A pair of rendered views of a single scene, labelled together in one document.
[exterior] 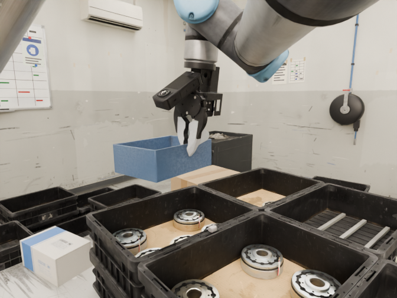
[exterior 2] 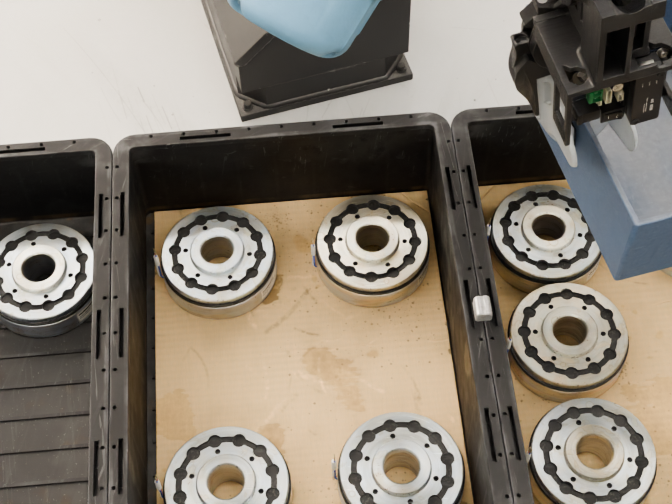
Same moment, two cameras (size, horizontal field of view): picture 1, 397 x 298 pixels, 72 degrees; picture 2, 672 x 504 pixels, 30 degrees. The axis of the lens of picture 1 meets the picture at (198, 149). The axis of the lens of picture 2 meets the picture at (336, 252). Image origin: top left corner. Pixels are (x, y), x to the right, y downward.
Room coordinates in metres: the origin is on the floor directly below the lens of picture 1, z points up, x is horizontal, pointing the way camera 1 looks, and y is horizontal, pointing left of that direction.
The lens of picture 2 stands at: (0.81, -0.50, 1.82)
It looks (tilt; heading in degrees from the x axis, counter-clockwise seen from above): 58 degrees down; 127
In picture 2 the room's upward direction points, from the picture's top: 2 degrees counter-clockwise
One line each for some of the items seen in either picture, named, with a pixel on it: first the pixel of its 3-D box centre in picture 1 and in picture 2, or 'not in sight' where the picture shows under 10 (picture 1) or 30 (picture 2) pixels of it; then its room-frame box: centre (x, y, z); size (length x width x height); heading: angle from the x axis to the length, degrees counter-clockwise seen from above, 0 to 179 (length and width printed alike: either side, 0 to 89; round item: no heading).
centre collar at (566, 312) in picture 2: not in sight; (569, 331); (0.67, 0.03, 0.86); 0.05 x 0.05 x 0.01
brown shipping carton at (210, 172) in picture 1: (207, 188); not in sight; (1.35, -0.04, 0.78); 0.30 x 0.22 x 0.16; 131
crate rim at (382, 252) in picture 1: (345, 211); not in sight; (0.75, -0.43, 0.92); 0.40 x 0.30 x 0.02; 130
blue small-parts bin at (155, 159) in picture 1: (165, 155); (666, 116); (0.67, 0.09, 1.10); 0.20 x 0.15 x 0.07; 141
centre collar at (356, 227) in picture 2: (194, 294); (372, 239); (0.47, 0.01, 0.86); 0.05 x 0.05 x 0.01
